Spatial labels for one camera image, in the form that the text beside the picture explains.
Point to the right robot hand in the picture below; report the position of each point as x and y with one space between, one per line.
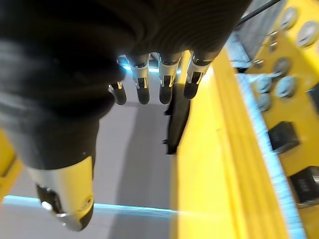
62 74

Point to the grey shelf board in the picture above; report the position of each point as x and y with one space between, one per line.
134 159

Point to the yellow shelf beam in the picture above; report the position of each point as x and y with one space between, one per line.
214 154

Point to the yellow rack upright with holes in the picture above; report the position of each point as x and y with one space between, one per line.
296 104
7 159

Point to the black plastic housing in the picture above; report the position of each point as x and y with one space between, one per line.
175 119

